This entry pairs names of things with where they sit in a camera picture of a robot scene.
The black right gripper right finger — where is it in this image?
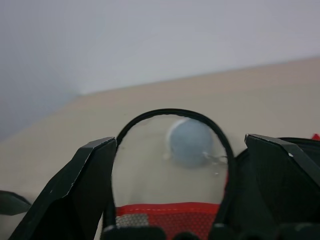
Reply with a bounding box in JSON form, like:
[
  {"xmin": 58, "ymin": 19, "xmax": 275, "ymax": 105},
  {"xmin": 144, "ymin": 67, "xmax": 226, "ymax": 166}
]
[{"xmin": 209, "ymin": 133, "xmax": 320, "ymax": 240}]

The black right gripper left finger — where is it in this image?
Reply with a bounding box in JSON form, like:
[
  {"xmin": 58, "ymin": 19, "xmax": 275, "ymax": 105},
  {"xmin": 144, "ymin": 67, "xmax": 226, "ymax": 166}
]
[{"xmin": 9, "ymin": 136, "xmax": 118, "ymax": 240}]

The red black mesh pouch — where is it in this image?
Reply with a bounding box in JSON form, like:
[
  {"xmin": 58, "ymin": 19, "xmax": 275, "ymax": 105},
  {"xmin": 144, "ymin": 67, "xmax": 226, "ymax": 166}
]
[{"xmin": 101, "ymin": 107, "xmax": 320, "ymax": 240}]

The pale blue round object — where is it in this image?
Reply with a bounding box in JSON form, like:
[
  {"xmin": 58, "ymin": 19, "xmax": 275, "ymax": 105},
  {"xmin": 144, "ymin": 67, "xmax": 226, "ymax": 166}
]
[{"xmin": 166, "ymin": 118, "xmax": 214, "ymax": 168}]

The dark rounded object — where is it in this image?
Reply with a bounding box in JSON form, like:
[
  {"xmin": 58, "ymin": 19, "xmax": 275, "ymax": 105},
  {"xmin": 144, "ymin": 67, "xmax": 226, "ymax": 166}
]
[{"xmin": 0, "ymin": 189, "xmax": 32, "ymax": 216}]

